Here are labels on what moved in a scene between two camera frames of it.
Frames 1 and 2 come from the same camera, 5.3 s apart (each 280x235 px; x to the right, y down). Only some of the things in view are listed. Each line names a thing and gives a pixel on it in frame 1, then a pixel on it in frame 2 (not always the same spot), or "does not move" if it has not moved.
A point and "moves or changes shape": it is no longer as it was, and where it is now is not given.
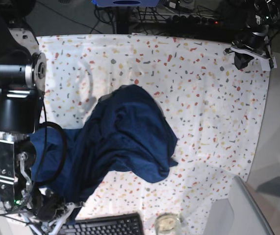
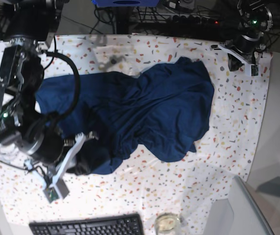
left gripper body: [50, 210] -> [43, 142]
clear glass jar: [167, 223] does not move
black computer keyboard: [124, 224] does not move
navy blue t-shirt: [125, 131] moves or changes shape
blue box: [126, 3] does not move
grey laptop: [248, 219] does not move
